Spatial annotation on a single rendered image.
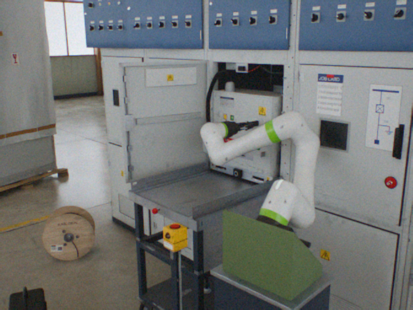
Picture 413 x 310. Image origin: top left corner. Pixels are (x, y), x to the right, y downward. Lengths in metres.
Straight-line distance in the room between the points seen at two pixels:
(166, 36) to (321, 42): 1.18
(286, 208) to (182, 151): 1.24
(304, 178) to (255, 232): 0.47
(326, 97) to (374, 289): 1.01
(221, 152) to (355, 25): 0.89
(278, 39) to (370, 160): 0.82
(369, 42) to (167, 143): 1.39
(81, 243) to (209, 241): 1.62
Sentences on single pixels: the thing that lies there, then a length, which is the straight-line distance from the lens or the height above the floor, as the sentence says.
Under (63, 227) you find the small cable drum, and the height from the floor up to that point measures 0.29.
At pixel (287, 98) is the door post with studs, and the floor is 1.39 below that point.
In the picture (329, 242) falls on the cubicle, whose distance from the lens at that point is 2.51.
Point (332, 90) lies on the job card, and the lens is 2.30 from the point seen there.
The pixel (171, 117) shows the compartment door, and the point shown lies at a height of 1.23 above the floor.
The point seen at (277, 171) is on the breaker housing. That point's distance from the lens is 2.64.
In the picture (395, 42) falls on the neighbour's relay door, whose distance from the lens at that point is 2.15.
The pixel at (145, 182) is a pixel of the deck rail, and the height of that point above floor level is 0.88.
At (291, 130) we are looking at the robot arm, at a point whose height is 1.29.
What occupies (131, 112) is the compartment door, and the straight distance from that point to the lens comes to 2.73.
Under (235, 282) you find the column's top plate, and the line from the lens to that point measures 1.85.
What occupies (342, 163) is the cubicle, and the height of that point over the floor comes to 1.09.
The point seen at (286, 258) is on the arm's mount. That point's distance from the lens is 1.69.
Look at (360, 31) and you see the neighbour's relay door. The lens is 2.22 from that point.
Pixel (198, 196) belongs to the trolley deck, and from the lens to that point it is 2.48.
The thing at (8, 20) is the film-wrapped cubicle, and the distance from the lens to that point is 5.46.
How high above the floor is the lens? 1.71
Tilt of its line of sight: 15 degrees down
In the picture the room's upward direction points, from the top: straight up
